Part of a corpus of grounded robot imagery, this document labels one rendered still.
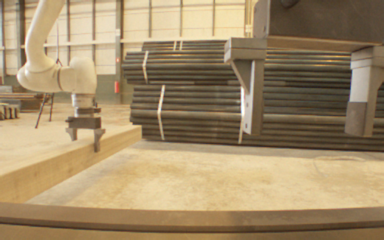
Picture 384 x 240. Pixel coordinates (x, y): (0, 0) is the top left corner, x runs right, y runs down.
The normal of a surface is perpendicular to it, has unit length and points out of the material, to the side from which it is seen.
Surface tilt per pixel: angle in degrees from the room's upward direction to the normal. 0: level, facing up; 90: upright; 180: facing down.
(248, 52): 90
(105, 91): 90
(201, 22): 90
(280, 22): 90
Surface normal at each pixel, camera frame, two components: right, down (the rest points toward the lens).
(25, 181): 0.99, 0.04
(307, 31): 0.02, 0.11
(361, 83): -1.00, -0.02
